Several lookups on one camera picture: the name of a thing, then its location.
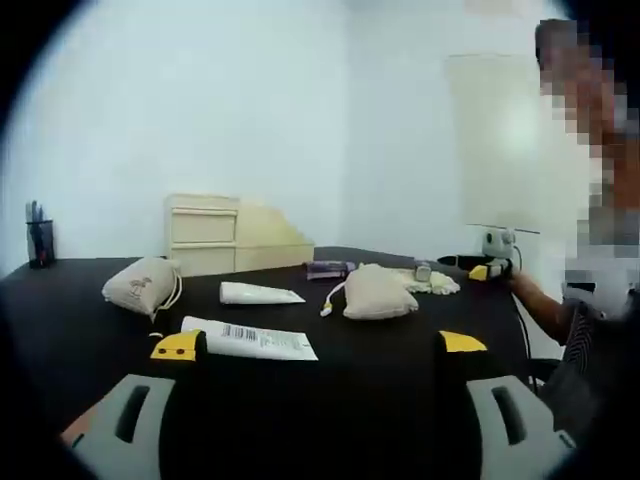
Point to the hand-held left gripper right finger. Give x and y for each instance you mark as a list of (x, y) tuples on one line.
[(542, 435)]

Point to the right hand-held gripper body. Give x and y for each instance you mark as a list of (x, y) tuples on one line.
[(495, 242)]

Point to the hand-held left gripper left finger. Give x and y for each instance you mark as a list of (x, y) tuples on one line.
[(107, 435)]

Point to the pale yellow fluffy cloth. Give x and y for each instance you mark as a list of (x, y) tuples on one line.
[(442, 285)]

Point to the purple cosmetic bottle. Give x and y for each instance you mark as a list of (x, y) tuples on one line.
[(327, 270)]

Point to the beige pouch palm print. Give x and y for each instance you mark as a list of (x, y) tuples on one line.
[(135, 287)]

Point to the white barcode cosmetic bottle tube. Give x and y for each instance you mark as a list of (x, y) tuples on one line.
[(280, 345)]

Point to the plain white cosmetic bottle tube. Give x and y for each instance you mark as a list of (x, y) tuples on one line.
[(255, 293)]

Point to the person's left hand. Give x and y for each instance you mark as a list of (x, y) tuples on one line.
[(80, 422)]

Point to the person's dark trousers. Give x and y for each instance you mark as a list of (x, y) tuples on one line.
[(575, 400)]

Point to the black table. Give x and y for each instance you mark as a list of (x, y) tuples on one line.
[(400, 320)]

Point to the person's striped garment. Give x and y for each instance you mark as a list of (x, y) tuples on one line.
[(582, 335)]

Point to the cream wooden desk organizer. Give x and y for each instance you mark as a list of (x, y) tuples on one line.
[(270, 235)]

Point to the black mesh pen holder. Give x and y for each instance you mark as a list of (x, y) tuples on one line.
[(41, 245)]

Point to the cream wall panel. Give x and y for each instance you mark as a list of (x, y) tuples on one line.
[(490, 150)]

